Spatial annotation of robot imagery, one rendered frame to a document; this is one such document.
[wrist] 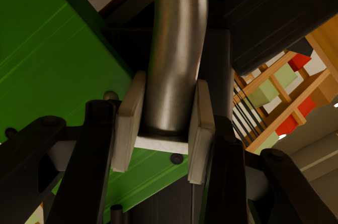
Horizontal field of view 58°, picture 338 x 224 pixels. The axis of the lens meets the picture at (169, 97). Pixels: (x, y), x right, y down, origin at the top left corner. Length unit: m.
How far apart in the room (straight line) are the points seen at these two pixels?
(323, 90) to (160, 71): 4.09
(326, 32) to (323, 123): 8.76
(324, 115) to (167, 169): 9.45
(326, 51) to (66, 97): 0.85
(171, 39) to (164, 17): 0.01
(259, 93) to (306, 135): 6.30
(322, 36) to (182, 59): 0.84
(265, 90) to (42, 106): 3.35
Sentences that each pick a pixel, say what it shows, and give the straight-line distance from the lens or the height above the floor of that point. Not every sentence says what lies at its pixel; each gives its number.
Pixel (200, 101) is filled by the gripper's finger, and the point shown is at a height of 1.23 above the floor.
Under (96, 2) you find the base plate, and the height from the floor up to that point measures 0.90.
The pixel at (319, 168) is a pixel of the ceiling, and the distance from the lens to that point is 7.83.
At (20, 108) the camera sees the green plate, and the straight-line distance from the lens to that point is 0.24.
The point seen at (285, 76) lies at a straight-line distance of 3.81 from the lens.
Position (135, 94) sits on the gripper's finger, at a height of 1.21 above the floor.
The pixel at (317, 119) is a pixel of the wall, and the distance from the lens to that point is 9.65.
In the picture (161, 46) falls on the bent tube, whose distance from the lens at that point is 0.17.
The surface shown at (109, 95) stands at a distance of 0.21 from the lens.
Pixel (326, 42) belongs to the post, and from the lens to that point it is 0.99.
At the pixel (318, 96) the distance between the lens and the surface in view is 4.25.
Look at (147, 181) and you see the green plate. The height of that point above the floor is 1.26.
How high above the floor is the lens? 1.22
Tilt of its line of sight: 1 degrees down
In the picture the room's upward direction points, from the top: 145 degrees clockwise
